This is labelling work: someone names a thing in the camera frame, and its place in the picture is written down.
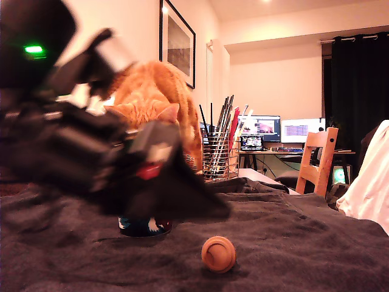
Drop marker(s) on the dark red space print mug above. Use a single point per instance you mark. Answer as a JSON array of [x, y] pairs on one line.
[[143, 228]]

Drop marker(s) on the thin black chopstick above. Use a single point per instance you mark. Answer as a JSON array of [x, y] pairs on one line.
[[211, 118], [204, 118]]

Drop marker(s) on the small lit screen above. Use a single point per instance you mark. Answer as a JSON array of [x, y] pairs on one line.
[[251, 143]]

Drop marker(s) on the red kitchen utensil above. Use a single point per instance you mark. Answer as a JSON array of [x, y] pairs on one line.
[[234, 121]]

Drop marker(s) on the wooden desk with black legs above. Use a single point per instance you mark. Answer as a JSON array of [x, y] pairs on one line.
[[270, 153]]

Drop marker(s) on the monitor showing video windows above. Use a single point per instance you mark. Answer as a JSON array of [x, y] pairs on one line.
[[267, 127]]

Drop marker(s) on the ginger cat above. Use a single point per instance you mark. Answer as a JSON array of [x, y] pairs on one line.
[[152, 85]]

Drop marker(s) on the dark grey knitted cloth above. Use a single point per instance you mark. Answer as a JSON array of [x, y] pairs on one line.
[[273, 243]]

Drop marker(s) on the backlit keyboard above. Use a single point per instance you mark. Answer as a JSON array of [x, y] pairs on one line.
[[290, 149]]

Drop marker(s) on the monitor showing spreadsheet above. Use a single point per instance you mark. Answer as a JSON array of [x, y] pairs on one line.
[[304, 130]]

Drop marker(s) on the light wooden chair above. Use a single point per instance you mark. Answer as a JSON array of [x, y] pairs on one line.
[[328, 158]]

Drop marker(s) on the computer case with lit fan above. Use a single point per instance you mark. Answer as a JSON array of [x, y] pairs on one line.
[[338, 175]]

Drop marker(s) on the white crumpled cloth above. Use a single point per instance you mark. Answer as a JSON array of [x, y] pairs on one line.
[[370, 182]]

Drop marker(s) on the dark green curtain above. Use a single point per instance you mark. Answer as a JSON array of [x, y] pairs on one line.
[[358, 91]]

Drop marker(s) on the white curtain rod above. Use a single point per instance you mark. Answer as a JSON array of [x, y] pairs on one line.
[[325, 40]]

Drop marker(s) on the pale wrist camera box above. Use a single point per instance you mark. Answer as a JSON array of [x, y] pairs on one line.
[[118, 54]]

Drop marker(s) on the black framed wall picture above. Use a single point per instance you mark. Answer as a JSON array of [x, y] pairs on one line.
[[179, 45]]

